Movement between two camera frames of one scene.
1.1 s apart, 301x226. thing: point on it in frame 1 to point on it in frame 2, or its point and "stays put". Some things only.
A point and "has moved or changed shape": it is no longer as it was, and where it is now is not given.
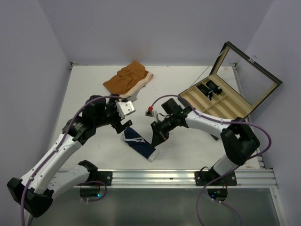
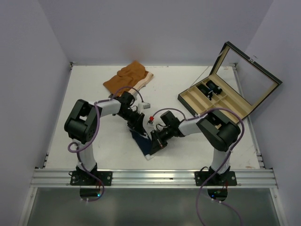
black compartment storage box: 237,84 stays put
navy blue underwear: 135,141 has moved or changed shape
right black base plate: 203,178 stays put
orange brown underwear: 129,80 stays put
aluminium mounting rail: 183,178 stays put
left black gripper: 112,104 to 137,123
